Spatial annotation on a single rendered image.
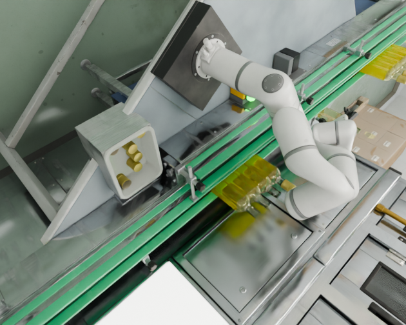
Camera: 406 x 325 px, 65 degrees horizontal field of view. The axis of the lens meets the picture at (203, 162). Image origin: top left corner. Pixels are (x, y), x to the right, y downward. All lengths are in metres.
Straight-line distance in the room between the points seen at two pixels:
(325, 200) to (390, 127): 4.74
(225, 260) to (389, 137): 4.40
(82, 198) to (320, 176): 0.73
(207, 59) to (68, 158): 0.95
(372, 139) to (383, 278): 4.00
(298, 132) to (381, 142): 4.44
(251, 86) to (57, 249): 0.77
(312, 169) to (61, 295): 0.78
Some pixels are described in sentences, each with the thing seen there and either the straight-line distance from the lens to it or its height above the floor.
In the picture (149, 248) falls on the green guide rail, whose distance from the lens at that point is 1.14.
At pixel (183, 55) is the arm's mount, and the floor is 0.81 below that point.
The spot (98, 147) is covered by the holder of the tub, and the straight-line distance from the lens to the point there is 0.95.
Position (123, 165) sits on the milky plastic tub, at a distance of 1.09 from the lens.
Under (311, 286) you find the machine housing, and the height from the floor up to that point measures 1.40.
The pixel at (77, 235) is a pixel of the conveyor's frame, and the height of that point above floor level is 0.80.
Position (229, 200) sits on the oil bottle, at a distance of 1.16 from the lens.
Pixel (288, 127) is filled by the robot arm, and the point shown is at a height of 1.18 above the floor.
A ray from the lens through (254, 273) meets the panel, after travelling 1.18.
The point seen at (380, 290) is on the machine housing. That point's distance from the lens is 1.31.
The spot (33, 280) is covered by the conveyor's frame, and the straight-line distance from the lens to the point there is 1.12.
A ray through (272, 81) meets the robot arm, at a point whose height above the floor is 1.08.
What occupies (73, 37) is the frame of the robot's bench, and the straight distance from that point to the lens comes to 1.51.
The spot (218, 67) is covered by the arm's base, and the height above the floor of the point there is 0.89.
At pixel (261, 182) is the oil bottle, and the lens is 1.19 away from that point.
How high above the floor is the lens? 1.50
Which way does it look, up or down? 31 degrees down
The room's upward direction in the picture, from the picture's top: 126 degrees clockwise
